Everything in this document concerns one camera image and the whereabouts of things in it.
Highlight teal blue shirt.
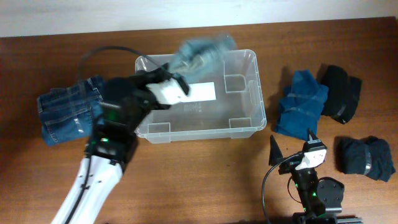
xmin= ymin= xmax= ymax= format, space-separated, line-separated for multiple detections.
xmin=275 ymin=70 xmax=329 ymax=141

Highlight black folded garment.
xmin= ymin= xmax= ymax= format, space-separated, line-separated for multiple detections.
xmin=321 ymin=65 xmax=363 ymax=124

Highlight dark blue jeans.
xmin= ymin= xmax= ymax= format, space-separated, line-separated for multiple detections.
xmin=37 ymin=76 xmax=105 ymax=146

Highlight light blue jeans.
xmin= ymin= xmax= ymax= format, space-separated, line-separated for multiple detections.
xmin=168 ymin=34 xmax=237 ymax=83

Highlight clear plastic storage bin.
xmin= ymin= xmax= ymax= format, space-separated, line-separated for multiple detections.
xmin=136 ymin=49 xmax=267 ymax=144

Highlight dark navy folded garment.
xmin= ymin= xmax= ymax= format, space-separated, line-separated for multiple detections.
xmin=336 ymin=136 xmax=396 ymax=182

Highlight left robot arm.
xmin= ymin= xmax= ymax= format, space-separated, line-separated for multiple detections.
xmin=52 ymin=63 xmax=190 ymax=223

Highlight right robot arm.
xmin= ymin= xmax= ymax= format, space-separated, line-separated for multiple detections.
xmin=261 ymin=129 xmax=363 ymax=224

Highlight white label in bin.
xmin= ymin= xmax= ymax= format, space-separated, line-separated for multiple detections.
xmin=181 ymin=82 xmax=216 ymax=103

